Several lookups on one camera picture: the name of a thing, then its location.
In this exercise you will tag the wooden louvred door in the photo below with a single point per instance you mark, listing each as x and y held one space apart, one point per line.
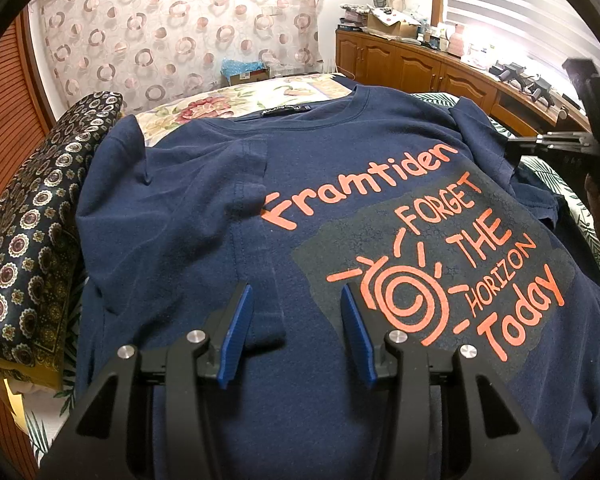
10 110

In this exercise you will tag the open cardboard box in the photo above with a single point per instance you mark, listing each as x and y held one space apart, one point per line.
387 22

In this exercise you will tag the dark medallion patterned pillow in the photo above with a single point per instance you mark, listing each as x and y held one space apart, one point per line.
40 210

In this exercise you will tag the palm leaf bedspread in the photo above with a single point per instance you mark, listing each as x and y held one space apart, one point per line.
540 167

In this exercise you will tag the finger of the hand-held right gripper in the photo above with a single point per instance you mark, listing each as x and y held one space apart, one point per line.
550 143

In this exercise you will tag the wooden sideboard cabinet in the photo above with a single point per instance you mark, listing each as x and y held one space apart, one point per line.
415 65

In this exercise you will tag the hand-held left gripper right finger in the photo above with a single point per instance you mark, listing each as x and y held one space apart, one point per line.
355 330

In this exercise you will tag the striped window blind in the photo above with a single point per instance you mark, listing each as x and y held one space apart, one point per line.
505 0

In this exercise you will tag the circle patterned curtain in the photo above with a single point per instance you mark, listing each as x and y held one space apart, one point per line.
155 35

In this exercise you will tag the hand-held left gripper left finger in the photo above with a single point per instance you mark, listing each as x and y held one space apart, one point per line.
237 330

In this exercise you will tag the pink container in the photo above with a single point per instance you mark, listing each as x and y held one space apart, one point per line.
457 40

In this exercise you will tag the navy blue printed t-shirt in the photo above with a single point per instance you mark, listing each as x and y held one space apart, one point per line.
205 210

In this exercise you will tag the floral bed sheet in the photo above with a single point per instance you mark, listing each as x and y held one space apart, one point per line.
190 105

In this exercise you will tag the cardboard box with blue wrap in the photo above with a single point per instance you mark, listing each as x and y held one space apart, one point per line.
240 72

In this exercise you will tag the yellow cushion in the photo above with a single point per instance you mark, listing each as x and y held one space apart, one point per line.
25 372

